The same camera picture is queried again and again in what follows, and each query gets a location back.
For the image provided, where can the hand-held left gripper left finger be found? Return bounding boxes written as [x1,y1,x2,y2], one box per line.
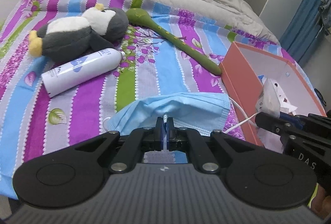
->
[74,115,166,174]

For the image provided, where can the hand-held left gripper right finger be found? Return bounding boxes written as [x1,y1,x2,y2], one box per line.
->
[166,117,261,174]

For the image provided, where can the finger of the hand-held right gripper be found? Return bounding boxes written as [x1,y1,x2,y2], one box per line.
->
[255,111,293,138]
[279,112,311,127]

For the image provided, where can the clear zip bag beige puffs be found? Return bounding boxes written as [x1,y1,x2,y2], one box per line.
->
[255,77,282,118]

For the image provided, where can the blue face mask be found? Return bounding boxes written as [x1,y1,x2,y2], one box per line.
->
[103,92,259,136]

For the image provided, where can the orange cardboard box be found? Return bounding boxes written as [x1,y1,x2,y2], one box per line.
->
[218,41,327,154]

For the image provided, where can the green massage hammer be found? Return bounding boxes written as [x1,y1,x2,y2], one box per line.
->
[126,8,222,76]

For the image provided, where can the blue curtain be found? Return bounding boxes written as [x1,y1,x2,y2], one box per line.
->
[279,0,331,69]

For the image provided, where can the white spray bottle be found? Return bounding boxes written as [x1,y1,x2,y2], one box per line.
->
[41,48,126,98]

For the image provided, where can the hanging denim shirt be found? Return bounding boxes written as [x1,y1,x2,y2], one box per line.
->
[319,0,331,30]

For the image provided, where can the grey white penguin plush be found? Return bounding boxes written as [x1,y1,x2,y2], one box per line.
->
[28,4,129,63]

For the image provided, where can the grey duvet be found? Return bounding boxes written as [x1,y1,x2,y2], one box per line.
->
[75,0,280,43]

